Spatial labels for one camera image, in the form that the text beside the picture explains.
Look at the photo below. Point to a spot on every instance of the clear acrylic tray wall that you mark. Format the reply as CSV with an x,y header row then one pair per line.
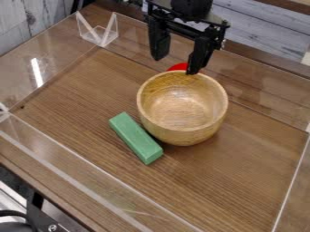
x,y
241,182

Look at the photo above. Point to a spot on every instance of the black metal table leg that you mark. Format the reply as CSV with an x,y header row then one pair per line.
x,y
43,222

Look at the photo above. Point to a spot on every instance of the green rectangular block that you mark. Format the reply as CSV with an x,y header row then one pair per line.
x,y
136,138

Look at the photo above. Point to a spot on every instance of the red plush toy with leaf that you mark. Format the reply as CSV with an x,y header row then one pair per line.
x,y
178,67

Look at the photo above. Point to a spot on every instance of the brown wooden bowl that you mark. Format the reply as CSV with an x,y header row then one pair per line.
x,y
182,107

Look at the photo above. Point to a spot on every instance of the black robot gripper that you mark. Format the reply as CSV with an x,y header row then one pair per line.
x,y
190,18

